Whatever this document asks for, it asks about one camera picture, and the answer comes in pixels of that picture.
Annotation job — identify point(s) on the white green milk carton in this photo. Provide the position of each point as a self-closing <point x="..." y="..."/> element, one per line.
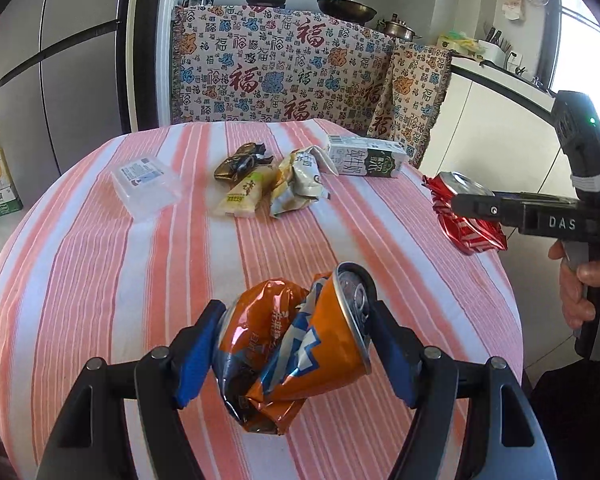
<point x="365" y="160"/>

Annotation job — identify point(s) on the yellow green packet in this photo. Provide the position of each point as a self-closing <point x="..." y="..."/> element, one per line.
<point x="457" y="42"/>

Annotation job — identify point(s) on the round striped table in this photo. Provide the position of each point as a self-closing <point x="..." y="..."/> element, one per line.
<point x="130" y="285"/>

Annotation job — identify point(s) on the dark gold crumpled wrapper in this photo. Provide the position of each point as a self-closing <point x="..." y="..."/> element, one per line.
<point x="240" y="165"/>

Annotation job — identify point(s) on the small printed blanket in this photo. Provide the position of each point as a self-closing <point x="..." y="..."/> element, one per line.
<point x="415" y="95"/>

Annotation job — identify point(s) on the window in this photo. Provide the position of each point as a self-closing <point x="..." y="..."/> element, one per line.
<point x="585" y="50"/>

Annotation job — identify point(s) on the yellow snack packet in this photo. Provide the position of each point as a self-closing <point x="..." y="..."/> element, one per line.
<point x="245" y="195"/>

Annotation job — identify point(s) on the large printed blanket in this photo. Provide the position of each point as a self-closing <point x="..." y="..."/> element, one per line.
<point x="270" y="70"/>

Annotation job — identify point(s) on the green white cardboard box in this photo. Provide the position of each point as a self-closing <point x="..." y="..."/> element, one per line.
<point x="5" y="205"/>

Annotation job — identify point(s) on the person's dark clothing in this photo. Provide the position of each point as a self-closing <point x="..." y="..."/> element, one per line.
<point x="580" y="420"/>

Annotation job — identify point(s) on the crushed orange can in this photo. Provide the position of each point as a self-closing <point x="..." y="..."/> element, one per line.
<point x="305" y="355"/>

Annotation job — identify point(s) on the grey refrigerator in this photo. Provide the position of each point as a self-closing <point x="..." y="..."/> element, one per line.
<point x="70" y="85"/>

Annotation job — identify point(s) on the white snack bag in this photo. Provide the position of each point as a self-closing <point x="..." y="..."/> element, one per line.
<point x="297" y="180"/>

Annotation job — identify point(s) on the steel pot with lid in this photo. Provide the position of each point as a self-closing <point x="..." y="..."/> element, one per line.
<point x="400" y="30"/>

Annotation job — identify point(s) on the hanging paper bag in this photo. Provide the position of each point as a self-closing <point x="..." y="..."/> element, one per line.
<point x="513" y="5"/>

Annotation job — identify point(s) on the white knife block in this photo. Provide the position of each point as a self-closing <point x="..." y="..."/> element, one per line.
<point x="492" y="52"/>

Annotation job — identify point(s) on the crushed red can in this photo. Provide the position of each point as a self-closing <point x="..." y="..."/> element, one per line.
<point x="472" y="242"/>

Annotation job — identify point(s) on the wok with lid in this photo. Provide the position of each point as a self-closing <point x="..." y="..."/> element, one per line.
<point x="347" y="9"/>

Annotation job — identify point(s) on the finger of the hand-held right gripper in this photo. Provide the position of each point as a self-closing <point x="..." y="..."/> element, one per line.
<point x="490" y="210"/>

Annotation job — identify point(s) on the clear plastic box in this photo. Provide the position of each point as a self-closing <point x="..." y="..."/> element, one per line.
<point x="145" y="187"/>

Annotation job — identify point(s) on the white lower cabinets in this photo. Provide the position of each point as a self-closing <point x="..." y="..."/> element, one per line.
<point x="480" y="125"/>

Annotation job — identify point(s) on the person's right hand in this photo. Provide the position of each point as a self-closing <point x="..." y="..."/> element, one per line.
<point x="575" y="305"/>

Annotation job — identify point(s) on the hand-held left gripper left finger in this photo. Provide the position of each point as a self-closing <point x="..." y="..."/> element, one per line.
<point x="195" y="360"/>

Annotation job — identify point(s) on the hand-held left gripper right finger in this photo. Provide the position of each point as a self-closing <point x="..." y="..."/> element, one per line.
<point x="395" y="360"/>

